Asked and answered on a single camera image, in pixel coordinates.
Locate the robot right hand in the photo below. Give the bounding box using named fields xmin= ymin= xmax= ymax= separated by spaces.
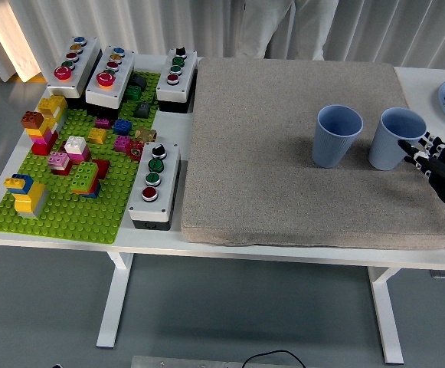
xmin=397 ymin=131 xmax=445 ymax=220

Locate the blue ribbed cup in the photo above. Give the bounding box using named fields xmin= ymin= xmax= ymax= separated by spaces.
xmin=368 ymin=107 xmax=427 ymax=172
xmin=312 ymin=104 xmax=364 ymax=169

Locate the white table leg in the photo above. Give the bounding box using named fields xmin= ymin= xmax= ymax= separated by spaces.
xmin=96 ymin=251 xmax=135 ymax=349
xmin=367 ymin=266 xmax=405 ymax=365

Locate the green studded baseplate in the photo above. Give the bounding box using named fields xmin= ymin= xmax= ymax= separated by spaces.
xmin=0 ymin=71 xmax=162 ymax=245

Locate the white pleated curtain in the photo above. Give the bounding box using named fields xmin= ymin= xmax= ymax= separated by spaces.
xmin=0 ymin=0 xmax=445 ymax=84

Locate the blue yellow grey brick stack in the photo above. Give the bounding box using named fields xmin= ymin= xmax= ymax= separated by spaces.
xmin=3 ymin=173 xmax=50 ymax=220

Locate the grey-brown foam mat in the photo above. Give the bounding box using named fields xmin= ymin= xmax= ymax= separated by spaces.
xmin=180 ymin=57 xmax=445 ymax=251

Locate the green-topped brick stack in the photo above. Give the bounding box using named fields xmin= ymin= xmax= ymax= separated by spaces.
xmin=70 ymin=160 xmax=103 ymax=199

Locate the pink white red brick stack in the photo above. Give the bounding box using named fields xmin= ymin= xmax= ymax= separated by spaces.
xmin=47 ymin=151 xmax=74 ymax=176

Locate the four-button control box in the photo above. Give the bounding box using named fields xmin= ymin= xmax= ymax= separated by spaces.
xmin=155 ymin=46 xmax=199 ymax=114
xmin=127 ymin=141 xmax=182 ymax=232

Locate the white and pink brick stack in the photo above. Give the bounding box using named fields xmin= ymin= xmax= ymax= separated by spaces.
xmin=63 ymin=135 xmax=92 ymax=165

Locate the red valve handwheel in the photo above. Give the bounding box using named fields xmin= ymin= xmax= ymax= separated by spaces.
xmin=126 ymin=140 xmax=146 ymax=161

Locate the person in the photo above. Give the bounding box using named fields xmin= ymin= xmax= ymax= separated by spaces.
xmin=236 ymin=0 xmax=340 ymax=61

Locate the brown-topped brick tower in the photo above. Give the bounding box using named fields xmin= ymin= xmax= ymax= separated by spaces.
xmin=20 ymin=110 xmax=59 ymax=156

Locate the brass pipe fitting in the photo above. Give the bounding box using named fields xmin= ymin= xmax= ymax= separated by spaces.
xmin=134 ymin=127 xmax=158 ymax=143

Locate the yellow and white brick tower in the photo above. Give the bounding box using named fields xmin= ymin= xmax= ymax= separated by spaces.
xmin=37 ymin=94 xmax=69 ymax=133

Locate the dark grey curved piece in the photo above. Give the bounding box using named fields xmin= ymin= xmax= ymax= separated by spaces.
xmin=129 ymin=73 xmax=149 ymax=92

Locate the five-button control box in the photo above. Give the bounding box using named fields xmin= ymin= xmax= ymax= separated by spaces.
xmin=85 ymin=45 xmax=136 ymax=118
xmin=45 ymin=36 xmax=103 ymax=110

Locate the black cable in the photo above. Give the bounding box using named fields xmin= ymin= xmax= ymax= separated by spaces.
xmin=242 ymin=349 xmax=307 ymax=368

